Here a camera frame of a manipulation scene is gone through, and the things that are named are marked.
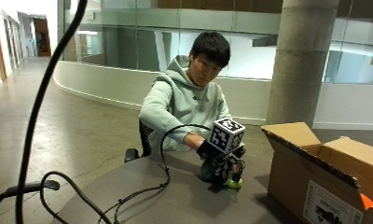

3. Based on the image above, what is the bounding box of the green toy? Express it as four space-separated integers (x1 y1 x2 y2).
198 161 245 190

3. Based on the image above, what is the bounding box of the white cube with black markers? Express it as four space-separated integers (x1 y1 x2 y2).
207 117 246 155

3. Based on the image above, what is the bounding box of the black office chair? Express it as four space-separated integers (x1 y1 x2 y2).
122 119 157 164

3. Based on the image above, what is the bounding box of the brown cardboard box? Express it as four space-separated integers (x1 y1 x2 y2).
259 121 373 224

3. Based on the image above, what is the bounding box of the the person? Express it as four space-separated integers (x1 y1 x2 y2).
138 31 233 153

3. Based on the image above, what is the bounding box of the grey concrete pillar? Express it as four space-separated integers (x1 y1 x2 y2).
265 0 342 128

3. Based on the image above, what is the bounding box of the glass balustrade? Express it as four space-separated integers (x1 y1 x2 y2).
56 0 373 86

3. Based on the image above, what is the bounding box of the black chair armrest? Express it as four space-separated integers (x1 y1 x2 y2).
0 179 62 224

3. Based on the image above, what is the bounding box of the thin black glove cable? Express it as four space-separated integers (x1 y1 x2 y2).
96 123 213 224

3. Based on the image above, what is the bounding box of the looped black cable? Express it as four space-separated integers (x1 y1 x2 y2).
38 170 114 224

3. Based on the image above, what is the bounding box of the thick black cable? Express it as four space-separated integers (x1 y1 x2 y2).
13 0 89 224

